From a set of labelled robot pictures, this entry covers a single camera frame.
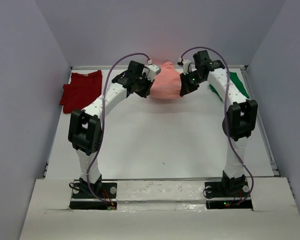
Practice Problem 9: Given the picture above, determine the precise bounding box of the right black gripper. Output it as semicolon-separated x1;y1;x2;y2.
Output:
180;70;206;97

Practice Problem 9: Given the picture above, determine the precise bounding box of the pink t-shirt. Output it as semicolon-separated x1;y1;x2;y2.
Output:
149;61;182;100

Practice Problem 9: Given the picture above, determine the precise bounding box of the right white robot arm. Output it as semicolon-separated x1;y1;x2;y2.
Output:
177;47;258;199

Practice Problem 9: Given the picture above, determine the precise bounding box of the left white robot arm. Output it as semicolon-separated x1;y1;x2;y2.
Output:
68;60;161;199

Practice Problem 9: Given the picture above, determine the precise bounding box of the green t-shirt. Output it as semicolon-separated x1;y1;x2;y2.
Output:
207;70;250;104

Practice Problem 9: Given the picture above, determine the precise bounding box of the red folded t-shirt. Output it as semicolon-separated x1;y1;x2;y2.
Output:
59;70;103;114

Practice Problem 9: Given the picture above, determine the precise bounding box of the white cardboard front cover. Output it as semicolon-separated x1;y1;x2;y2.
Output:
20;177;300;240

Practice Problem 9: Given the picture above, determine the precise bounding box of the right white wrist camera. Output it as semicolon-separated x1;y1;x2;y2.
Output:
177;57;194;75

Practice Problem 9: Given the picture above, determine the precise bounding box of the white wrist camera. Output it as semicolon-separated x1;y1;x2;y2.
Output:
144;64;162;82
177;57;194;75

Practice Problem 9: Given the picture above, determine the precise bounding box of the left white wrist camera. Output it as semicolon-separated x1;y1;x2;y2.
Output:
144;64;162;82

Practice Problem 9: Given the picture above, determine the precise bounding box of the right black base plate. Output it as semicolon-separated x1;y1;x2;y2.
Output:
202;181;253;210

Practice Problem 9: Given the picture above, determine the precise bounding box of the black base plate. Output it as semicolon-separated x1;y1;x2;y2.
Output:
202;181;253;210
69;181;118;211

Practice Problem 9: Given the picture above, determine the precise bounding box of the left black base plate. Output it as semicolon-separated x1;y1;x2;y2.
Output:
69;181;118;211

